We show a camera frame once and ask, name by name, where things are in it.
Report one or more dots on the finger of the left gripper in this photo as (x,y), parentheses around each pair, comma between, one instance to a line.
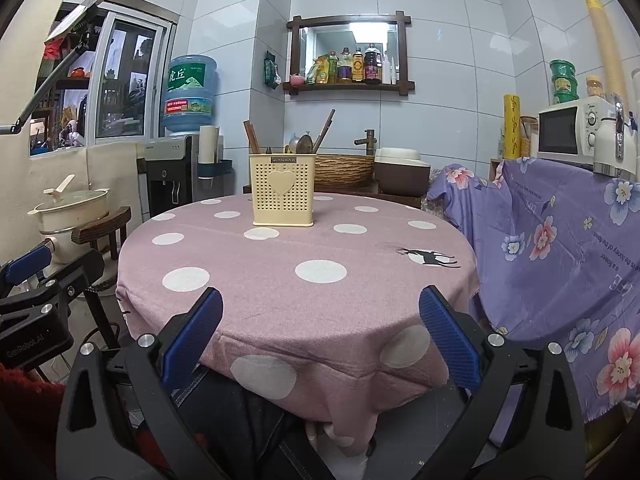
(20,269)

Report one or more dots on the pink polka dot tablecloth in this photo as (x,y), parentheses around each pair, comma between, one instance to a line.
(322,321)

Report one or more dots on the green hanging packet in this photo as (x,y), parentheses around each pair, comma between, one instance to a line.
(272,78)

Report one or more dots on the yellow label oil bottle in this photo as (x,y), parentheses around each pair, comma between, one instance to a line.
(357,66)

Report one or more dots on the blue water jug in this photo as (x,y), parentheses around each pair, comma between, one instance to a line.
(189,94)

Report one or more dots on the brown wooden chopstick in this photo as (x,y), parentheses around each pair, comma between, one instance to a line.
(255,137)
(324,131)
(250,137)

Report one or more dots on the cream cooking pot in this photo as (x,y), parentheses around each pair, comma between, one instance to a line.
(63,210)

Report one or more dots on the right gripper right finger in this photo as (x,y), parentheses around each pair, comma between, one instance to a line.
(457,337)

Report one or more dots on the dark soy sauce bottle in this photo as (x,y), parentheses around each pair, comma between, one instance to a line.
(372,65)

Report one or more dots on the purple floral cloth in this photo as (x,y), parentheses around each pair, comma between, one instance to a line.
(557,253)

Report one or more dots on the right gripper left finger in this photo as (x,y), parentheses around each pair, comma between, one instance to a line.
(185,337)

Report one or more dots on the white microwave oven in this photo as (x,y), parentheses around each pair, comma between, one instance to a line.
(567,131)

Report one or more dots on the cream plastic utensil holder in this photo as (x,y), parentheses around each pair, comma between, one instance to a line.
(282,189)

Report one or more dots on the purple label bottle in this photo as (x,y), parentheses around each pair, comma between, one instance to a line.
(344,66)

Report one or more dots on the yellow roll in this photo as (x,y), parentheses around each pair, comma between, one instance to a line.
(512,126)

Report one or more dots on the white brown rice cooker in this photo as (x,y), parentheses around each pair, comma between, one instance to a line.
(401,171)

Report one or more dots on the white kettle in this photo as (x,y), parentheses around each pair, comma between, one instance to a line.
(615,147)

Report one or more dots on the green stacked bowls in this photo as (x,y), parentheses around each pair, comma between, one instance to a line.
(564,82)

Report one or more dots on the bronze faucet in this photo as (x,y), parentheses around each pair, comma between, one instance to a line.
(368,141)

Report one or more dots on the window frame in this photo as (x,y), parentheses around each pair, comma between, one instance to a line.
(112,91)

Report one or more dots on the wooden sink counter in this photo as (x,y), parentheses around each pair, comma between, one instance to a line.
(371,191)

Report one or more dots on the water dispenser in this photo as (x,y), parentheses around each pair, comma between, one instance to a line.
(175,177)

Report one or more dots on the woven brown basin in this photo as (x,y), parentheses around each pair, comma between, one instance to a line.
(343,171)

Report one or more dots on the wooden wall shelf frame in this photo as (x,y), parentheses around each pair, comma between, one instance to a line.
(317,42)

